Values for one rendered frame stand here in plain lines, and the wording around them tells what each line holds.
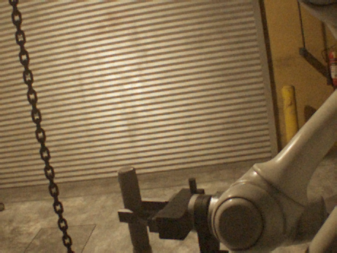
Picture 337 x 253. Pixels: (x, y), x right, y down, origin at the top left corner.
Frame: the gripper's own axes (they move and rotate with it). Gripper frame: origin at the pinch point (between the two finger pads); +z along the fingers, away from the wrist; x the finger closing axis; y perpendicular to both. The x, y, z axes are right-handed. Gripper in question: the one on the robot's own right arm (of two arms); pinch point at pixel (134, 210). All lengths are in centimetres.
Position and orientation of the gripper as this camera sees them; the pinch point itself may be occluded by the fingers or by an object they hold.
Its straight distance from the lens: 97.4
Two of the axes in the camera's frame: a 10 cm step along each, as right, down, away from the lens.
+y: -1.6, -9.6, -2.4
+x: -4.1, 2.9, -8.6
